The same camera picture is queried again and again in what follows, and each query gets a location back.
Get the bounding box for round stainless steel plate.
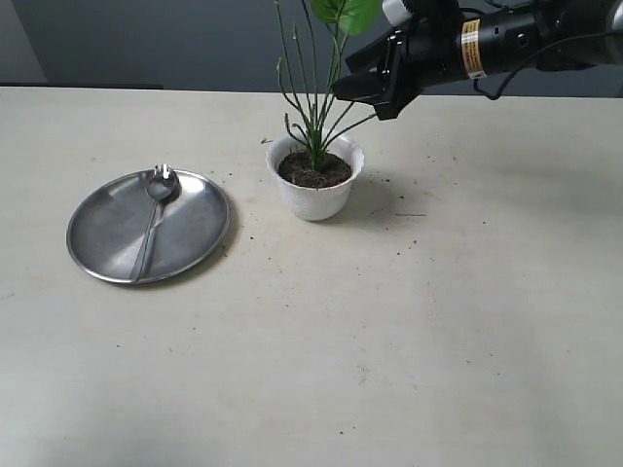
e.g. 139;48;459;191
66;168;232;285

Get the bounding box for white scalloped flower pot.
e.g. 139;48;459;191
267;135;365;222

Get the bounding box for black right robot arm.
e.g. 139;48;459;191
331;0;622;121

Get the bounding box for stainless steel spork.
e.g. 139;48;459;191
129;163;178;283

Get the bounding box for dark contents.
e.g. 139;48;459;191
277;151;352;189

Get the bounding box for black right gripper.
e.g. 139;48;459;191
332;1;540;121

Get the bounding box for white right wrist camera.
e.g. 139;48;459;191
382;0;414;26

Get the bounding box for red artificial flower stem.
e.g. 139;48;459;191
273;0;382;171

